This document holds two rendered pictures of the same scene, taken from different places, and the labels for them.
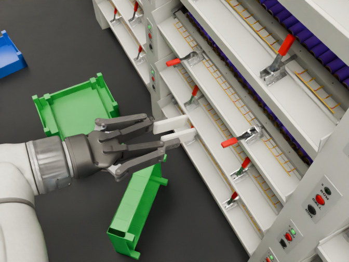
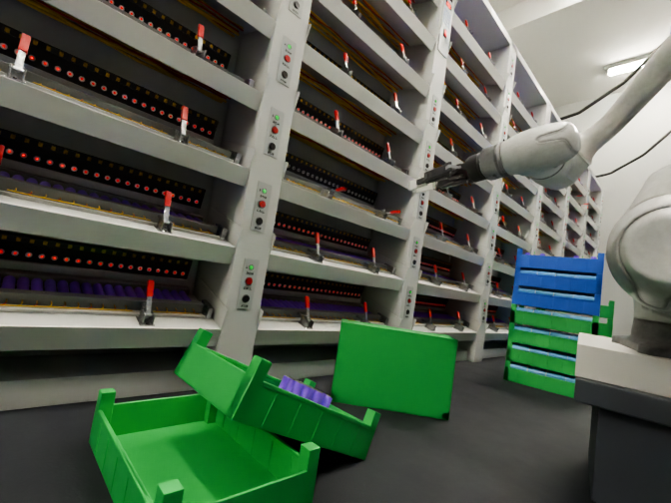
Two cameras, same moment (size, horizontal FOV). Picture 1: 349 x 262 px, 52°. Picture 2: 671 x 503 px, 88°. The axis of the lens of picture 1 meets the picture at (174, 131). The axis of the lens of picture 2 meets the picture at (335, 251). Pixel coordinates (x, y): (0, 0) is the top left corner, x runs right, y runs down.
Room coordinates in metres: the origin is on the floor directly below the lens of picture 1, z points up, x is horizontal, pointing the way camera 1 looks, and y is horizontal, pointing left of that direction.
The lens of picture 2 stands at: (0.92, 0.95, 0.30)
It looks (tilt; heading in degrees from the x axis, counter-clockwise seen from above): 5 degrees up; 253
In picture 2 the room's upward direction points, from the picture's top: 9 degrees clockwise
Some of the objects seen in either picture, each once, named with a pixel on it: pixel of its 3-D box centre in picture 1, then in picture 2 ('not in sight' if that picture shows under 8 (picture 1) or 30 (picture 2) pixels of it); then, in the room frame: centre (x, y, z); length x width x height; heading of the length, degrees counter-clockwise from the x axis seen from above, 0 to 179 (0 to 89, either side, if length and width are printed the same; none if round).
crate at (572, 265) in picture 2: not in sight; (559, 263); (-0.43, -0.18, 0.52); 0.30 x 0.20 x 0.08; 125
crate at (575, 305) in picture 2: not in sight; (555, 300); (-0.43, -0.18, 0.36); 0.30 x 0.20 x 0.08; 125
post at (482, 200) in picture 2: not in sight; (478, 198); (-0.34, -0.65, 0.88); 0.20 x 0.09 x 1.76; 117
